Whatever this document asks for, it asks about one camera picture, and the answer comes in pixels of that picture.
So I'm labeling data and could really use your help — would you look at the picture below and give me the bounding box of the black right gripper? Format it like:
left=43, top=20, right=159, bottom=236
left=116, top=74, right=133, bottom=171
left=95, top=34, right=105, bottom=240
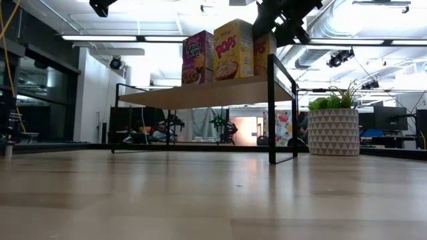
left=252, top=0, right=324, bottom=47

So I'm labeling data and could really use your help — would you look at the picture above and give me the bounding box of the yellow Corn Pops cereal box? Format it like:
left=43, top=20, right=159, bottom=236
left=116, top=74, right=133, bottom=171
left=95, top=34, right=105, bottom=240
left=213, top=18, right=255, bottom=82
left=253, top=31, right=278, bottom=77

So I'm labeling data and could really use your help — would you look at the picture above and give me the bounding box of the magenta Raisin Bran cereal box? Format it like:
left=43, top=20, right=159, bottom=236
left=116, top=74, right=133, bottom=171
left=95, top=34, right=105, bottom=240
left=181, top=29, right=215, bottom=86

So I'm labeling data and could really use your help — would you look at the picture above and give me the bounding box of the round black ceiling spotlight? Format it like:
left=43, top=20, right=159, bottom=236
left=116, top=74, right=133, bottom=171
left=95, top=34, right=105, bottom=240
left=109, top=55, right=123, bottom=71

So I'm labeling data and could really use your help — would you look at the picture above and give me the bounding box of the long ceiling light bar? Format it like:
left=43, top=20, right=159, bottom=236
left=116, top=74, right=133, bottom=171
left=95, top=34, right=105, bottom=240
left=61, top=35, right=427, bottom=47

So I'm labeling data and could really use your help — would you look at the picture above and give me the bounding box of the green artificial plant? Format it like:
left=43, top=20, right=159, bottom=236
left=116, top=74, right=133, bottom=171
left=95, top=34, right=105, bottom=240
left=308, top=79, right=363, bottom=111

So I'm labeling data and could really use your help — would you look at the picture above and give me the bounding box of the floral printed banner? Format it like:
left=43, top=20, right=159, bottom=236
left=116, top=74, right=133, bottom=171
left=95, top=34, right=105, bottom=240
left=262, top=109, right=294, bottom=147

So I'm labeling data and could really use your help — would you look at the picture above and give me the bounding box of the black ceiling track fixture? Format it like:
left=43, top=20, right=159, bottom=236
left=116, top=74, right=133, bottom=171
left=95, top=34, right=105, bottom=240
left=352, top=0, right=412, bottom=15

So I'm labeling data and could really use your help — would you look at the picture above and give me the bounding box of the person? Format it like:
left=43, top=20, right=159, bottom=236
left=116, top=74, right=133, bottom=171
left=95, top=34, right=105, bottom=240
left=151, top=120, right=176, bottom=143
left=298, top=111, right=310, bottom=144

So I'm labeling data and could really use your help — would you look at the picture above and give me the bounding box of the large dark monitor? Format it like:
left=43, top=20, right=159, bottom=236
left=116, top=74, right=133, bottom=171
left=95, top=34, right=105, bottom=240
left=108, top=106, right=167, bottom=144

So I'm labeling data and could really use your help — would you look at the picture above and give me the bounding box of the grey hanging curtain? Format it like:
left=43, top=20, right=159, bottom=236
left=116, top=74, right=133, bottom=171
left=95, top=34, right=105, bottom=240
left=176, top=107, right=220, bottom=141

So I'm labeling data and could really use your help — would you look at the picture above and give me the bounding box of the white triangle-patterned plant pot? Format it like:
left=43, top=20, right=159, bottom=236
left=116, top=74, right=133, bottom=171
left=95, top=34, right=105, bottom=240
left=307, top=108, right=360, bottom=157

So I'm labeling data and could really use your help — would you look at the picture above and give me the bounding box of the blue box on desk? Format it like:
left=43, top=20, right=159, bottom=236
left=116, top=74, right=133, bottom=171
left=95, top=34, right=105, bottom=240
left=359, top=129, right=384, bottom=139

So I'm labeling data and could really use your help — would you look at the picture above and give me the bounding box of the black computer monitor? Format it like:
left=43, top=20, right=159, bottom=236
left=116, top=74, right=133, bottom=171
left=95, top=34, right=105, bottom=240
left=373, top=105, right=408, bottom=131
left=415, top=109, right=427, bottom=150

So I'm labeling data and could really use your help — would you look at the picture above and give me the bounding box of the large silver ceiling duct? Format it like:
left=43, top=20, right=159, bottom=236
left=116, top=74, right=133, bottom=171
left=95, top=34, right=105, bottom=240
left=305, top=0, right=427, bottom=37

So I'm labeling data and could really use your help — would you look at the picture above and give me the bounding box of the silver spiral air duct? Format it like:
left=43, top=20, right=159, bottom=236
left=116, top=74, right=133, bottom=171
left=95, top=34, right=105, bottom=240
left=282, top=45, right=334, bottom=70

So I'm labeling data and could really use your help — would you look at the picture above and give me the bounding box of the wooden shelf with black frame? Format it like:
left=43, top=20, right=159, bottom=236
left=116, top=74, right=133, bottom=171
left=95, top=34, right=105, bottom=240
left=111, top=53, right=300, bottom=165

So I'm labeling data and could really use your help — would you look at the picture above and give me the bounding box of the orange-lit wall panel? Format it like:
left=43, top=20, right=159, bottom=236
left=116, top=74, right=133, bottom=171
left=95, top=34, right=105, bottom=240
left=229, top=116, right=258, bottom=147

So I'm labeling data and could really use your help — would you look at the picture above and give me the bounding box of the yellow cable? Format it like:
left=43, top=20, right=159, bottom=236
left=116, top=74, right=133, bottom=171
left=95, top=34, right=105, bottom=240
left=0, top=0, right=27, bottom=134

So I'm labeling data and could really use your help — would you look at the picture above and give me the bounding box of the black rig frame post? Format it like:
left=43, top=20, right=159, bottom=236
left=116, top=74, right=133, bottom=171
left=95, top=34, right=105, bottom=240
left=0, top=43, right=21, bottom=147

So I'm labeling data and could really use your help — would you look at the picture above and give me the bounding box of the black table edge rail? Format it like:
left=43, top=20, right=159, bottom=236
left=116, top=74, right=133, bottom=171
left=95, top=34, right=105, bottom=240
left=0, top=141, right=427, bottom=161

